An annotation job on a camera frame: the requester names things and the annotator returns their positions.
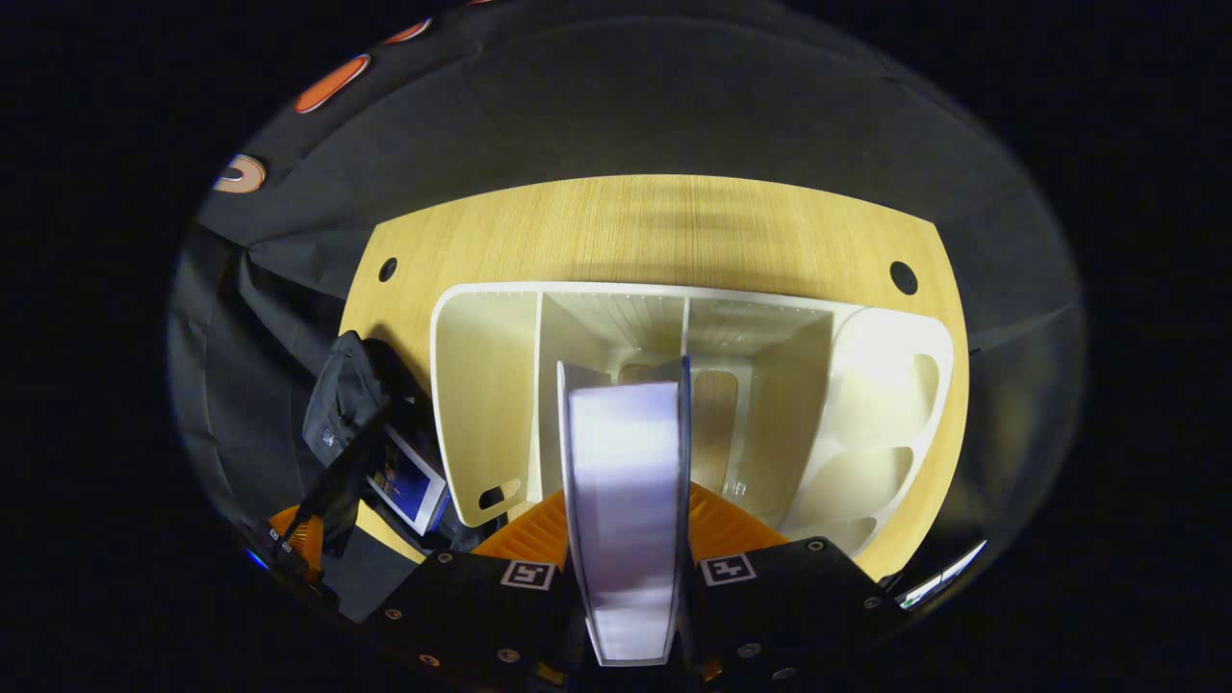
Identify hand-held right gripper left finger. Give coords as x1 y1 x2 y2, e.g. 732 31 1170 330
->
366 487 577 692

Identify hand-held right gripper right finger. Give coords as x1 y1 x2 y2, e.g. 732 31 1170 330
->
685 481 908 688

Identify blue cover book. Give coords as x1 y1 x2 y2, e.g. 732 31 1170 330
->
366 423 451 538

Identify grey cover book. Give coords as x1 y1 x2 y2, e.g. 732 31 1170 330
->
556 354 696 668

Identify white bookshelf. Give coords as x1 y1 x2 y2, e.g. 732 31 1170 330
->
428 281 956 559

